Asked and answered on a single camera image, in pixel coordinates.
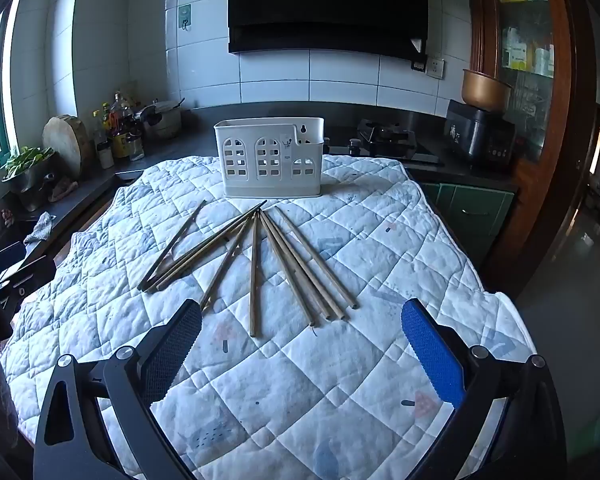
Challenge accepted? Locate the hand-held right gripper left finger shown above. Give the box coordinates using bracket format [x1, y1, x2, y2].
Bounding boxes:
[32, 299, 203, 480]

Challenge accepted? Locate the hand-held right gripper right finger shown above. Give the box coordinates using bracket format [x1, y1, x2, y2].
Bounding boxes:
[401, 298, 568, 480]

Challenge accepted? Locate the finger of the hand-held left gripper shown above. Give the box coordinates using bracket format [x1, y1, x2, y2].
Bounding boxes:
[0, 241, 31, 273]
[0, 255, 57, 291]

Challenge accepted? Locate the wooden chopstick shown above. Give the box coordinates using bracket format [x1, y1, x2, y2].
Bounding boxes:
[261, 212, 332, 322]
[266, 215, 348, 320]
[156, 210, 255, 292]
[200, 212, 251, 310]
[248, 211, 259, 337]
[274, 206, 361, 309]
[146, 200, 268, 292]
[138, 200, 207, 291]
[258, 211, 318, 327]

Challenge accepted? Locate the white plastic chopstick holder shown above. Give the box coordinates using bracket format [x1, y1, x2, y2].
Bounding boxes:
[214, 117, 326, 197]

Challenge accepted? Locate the grey dish cloth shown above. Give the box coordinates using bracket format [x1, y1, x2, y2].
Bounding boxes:
[24, 211, 56, 246]

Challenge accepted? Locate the metal basin with greens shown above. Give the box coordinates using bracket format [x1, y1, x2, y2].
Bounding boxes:
[1, 147, 61, 211]

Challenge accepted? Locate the white quilted blanket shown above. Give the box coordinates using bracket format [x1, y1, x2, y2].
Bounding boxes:
[0, 154, 538, 480]

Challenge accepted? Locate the round wooden cutting board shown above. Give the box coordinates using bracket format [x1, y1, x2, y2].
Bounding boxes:
[42, 115, 92, 181]

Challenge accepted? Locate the white seasoning bottle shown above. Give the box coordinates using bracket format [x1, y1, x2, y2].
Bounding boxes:
[96, 132, 115, 169]

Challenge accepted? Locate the green base cabinet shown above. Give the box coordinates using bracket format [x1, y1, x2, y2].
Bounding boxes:
[420, 182, 516, 256]

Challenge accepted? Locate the metal cooking pot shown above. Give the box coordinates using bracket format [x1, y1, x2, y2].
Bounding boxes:
[139, 100, 185, 141]

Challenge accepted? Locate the black gas stove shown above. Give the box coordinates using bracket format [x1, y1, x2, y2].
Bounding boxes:
[327, 119, 441, 165]

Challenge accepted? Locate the black rice cooker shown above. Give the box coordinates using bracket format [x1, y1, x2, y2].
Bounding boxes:
[444, 100, 517, 166]

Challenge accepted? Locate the golden inner pot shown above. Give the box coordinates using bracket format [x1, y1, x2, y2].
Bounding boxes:
[461, 69, 513, 111]

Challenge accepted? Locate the row of small boxes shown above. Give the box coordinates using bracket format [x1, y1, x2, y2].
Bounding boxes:
[497, 0, 556, 78]

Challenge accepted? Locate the wooden glass-door cabinet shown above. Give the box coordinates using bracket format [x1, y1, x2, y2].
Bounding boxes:
[467, 0, 588, 301]

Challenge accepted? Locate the black range hood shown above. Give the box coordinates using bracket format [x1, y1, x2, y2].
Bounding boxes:
[220, 0, 455, 60]

